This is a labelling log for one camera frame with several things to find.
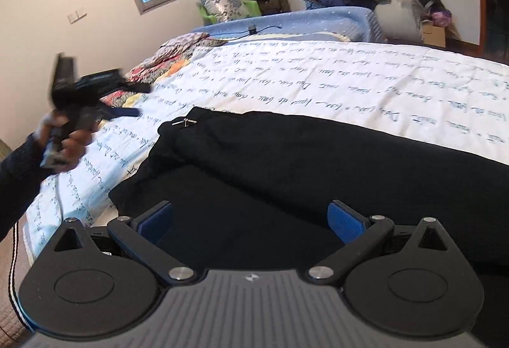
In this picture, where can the purple plastic bag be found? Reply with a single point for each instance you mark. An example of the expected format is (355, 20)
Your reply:
(441, 18)

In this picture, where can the cardboard box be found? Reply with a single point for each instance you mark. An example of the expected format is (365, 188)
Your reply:
(433, 35)

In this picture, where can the left forearm dark sleeve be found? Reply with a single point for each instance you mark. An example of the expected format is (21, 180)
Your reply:
(21, 176)

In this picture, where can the white script-print bed quilt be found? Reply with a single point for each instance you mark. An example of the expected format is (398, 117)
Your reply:
(439, 97)

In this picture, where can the green plastic chair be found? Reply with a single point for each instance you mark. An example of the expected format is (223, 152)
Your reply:
(248, 9)

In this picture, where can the light blue dotted bedding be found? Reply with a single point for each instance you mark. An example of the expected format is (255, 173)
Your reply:
(358, 24)

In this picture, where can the black pants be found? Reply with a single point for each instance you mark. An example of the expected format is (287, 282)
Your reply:
(251, 192)

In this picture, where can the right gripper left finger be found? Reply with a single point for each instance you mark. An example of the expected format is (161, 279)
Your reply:
(138, 238)

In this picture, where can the colourful patchwork blanket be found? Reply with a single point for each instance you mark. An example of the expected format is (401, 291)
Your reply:
(172, 56)

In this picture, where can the grey stuffed bag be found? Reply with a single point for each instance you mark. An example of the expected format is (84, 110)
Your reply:
(400, 20)

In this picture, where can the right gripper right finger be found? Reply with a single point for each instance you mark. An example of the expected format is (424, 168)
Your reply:
(360, 236)

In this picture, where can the person's left hand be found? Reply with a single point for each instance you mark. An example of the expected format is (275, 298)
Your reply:
(73, 146)

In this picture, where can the dark brown bag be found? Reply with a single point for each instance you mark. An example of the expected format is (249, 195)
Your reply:
(271, 7)

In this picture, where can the white wall switch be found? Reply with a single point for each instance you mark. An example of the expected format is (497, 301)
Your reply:
(76, 15)

